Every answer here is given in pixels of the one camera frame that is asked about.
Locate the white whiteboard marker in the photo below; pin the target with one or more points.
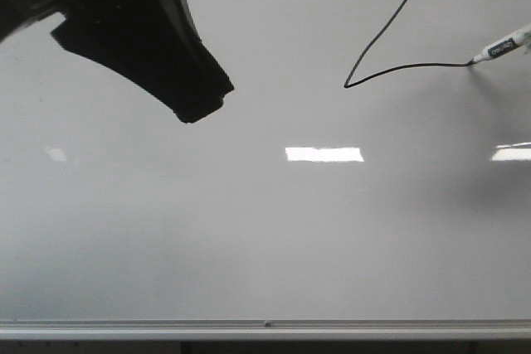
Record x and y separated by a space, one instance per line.
504 45

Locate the black gripper finger view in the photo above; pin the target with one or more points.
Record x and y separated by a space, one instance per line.
154 44

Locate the white whiteboard with aluminium frame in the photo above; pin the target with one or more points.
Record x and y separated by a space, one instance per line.
359 182

